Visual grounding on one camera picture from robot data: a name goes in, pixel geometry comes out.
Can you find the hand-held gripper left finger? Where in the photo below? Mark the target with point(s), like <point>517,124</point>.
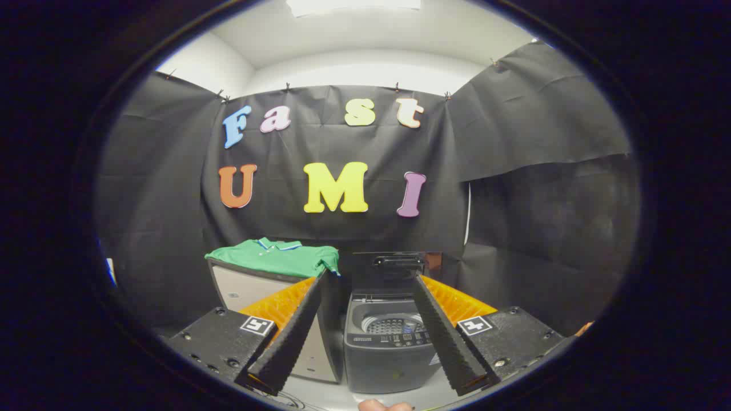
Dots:
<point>291,342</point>

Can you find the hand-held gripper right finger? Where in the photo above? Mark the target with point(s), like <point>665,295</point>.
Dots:
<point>448,342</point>

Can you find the grey washing machine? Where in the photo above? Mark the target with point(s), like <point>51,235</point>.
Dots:
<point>388,359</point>

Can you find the green polo shirt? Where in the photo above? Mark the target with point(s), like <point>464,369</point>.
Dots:
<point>274,260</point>

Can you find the dark washing machine lid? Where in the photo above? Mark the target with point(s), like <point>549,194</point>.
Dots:
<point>388,275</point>

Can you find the grey cabinet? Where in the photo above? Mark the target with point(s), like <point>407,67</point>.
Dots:
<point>245,288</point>

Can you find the orange and white object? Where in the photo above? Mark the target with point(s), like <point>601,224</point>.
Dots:
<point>585,329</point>

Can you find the black backdrop cloth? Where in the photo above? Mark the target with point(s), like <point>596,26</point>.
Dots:
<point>171,200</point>

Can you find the ceiling light panel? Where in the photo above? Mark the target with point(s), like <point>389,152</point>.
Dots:
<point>354,5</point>

